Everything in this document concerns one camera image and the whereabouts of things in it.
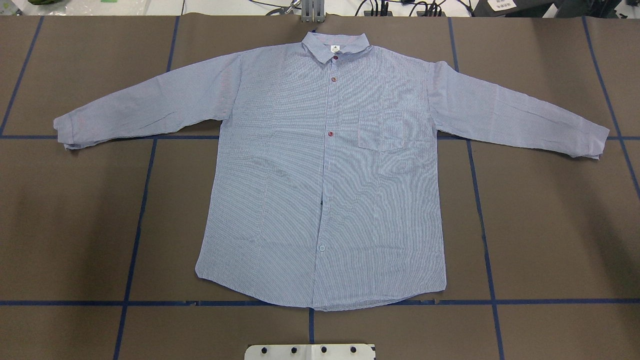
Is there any blue striped button shirt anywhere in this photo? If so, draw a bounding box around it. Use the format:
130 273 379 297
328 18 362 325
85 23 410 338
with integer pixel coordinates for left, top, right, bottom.
53 32 610 312

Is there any grey aluminium camera post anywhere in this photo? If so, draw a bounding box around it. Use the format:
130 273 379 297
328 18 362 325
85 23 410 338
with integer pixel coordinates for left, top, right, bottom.
299 0 326 23

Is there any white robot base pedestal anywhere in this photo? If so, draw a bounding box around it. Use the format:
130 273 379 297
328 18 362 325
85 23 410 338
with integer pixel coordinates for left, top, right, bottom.
244 343 377 360

